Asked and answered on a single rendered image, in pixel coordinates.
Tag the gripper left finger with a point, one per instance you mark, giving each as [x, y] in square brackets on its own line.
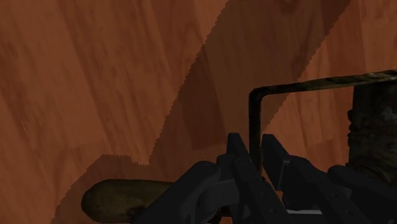
[217, 192]

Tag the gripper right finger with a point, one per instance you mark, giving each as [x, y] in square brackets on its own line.
[310, 183]

